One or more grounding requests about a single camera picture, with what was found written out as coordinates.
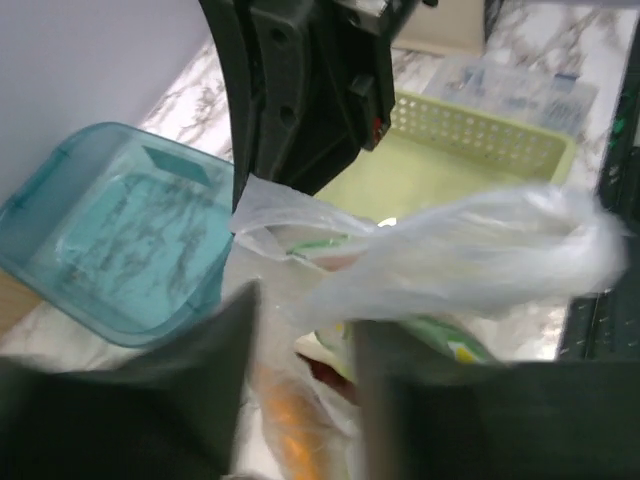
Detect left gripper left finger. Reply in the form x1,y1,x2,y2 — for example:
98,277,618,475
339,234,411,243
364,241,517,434
1,281,261,479

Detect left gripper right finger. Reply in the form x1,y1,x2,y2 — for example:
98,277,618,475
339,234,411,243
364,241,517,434
354,321,639,479

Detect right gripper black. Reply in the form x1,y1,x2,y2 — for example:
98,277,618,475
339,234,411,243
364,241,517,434
200,0,418,204

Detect green lemon print packet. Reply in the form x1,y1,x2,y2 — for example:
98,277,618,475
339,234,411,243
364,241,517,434
295,317,495,381

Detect orange toy carrot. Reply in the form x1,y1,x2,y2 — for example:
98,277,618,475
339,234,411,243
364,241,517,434
256,366,327,480

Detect clear plastic grocery bag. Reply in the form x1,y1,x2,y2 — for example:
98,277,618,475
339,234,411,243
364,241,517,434
222,177,628,479

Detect toy watermelon slice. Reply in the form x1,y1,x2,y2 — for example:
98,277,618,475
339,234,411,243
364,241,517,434
297,353,359,405

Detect light green plastic basket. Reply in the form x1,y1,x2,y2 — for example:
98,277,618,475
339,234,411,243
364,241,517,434
315,91,576,223

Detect teal transparent plastic bin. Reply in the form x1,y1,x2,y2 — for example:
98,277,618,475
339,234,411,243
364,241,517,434
1,122,234,347

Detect wooden shelf unit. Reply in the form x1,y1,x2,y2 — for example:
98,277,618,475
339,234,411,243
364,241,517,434
0,271,42,336

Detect clear plastic compartment box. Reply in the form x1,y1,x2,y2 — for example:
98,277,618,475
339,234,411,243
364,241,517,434
423,56,598,136

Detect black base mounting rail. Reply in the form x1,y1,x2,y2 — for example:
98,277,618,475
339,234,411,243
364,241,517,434
557,64,640,361

